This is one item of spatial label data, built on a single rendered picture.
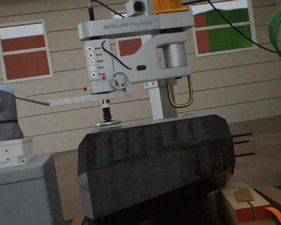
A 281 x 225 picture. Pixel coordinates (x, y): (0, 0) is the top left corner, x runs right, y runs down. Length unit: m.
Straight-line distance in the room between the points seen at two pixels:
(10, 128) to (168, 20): 1.66
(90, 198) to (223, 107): 7.25
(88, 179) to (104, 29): 1.17
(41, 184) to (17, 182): 0.11
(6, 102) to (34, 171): 0.38
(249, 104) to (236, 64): 1.14
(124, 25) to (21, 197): 1.67
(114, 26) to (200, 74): 6.58
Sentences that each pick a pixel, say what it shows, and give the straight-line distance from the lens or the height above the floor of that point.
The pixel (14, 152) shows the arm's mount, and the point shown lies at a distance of 1.72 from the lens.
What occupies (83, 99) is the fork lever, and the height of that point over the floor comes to 1.13.
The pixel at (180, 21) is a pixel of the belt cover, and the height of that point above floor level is 1.65.
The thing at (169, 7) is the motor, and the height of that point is 1.78.
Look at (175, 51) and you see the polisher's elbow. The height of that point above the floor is 1.41.
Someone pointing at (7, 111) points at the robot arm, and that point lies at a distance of 1.78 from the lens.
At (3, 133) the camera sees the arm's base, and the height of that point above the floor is 1.01.
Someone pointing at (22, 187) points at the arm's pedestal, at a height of 0.76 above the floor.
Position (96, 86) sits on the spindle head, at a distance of 2.73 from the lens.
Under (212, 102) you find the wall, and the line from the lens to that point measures 9.31.
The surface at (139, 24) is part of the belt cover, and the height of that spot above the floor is 1.66.
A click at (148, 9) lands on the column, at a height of 1.94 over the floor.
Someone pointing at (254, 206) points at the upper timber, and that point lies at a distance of 2.50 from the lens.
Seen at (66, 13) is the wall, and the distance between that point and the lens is 9.08.
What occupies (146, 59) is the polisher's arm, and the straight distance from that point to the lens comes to 2.83.
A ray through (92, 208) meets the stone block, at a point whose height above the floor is 0.34.
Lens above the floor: 1.09
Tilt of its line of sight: 3 degrees down
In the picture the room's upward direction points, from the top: 9 degrees counter-clockwise
